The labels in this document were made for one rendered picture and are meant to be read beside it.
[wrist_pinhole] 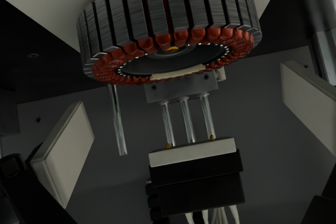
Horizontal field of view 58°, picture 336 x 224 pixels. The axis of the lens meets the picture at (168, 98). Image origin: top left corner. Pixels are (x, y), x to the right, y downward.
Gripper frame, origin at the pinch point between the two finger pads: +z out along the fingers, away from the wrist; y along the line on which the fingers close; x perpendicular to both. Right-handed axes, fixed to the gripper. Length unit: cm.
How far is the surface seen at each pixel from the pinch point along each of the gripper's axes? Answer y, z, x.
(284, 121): 13.2, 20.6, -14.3
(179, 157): -1.0, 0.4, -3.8
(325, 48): 18.1, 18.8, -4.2
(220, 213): 1.5, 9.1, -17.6
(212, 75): 3.3, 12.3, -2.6
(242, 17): 3.8, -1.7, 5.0
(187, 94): 0.5, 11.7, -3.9
